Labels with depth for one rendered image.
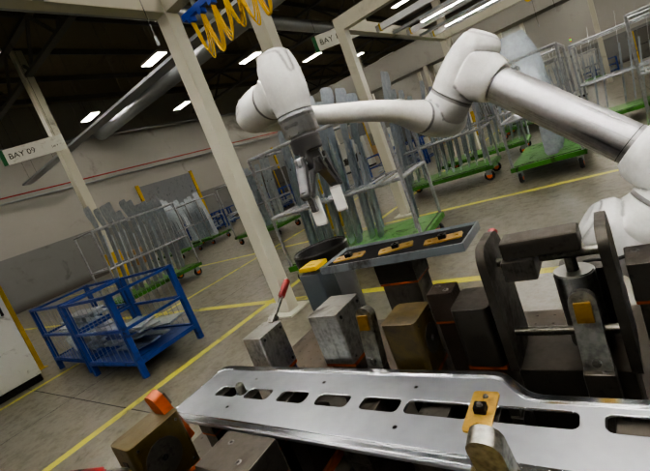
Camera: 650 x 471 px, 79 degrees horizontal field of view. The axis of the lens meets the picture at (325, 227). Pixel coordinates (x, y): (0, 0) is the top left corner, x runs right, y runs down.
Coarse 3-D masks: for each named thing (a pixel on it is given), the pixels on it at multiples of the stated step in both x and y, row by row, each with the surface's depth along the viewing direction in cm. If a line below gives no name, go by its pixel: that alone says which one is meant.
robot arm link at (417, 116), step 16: (240, 112) 106; (256, 112) 101; (320, 112) 113; (336, 112) 112; (352, 112) 112; (368, 112) 112; (384, 112) 112; (400, 112) 114; (416, 112) 116; (432, 112) 118; (256, 128) 107; (272, 128) 107; (416, 128) 119
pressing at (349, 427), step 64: (256, 384) 90; (320, 384) 80; (384, 384) 72; (448, 384) 65; (512, 384) 59; (384, 448) 58; (448, 448) 53; (512, 448) 49; (576, 448) 46; (640, 448) 43
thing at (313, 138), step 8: (304, 136) 94; (312, 136) 95; (296, 144) 95; (304, 144) 94; (312, 144) 94; (320, 144) 96; (296, 152) 96; (304, 152) 95; (312, 152) 97; (312, 160) 96; (320, 168) 99
